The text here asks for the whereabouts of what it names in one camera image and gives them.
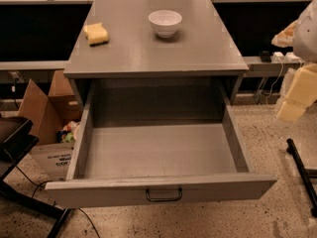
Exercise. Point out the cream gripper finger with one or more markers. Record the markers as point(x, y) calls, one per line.
point(301, 93)
point(284, 38)

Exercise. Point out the grey top drawer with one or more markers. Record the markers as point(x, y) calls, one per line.
point(115, 165)

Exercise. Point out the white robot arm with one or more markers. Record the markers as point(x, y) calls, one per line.
point(304, 44)

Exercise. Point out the grey drawer cabinet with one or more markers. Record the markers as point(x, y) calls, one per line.
point(139, 78)

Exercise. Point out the white power strip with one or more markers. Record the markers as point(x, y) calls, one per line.
point(288, 57)

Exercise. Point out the black adapter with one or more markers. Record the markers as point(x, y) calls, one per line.
point(265, 56)

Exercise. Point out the black stand leg right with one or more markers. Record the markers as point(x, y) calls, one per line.
point(307, 175)

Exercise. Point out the white ceramic bowl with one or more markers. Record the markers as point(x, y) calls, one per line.
point(165, 23)

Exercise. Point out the yellow sponge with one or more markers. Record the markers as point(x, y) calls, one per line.
point(95, 34)

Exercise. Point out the crumpled items in box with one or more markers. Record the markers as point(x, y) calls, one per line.
point(68, 133)

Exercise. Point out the brown cardboard box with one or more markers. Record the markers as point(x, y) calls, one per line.
point(52, 115)

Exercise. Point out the black top drawer handle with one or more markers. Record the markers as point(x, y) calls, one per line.
point(156, 196)

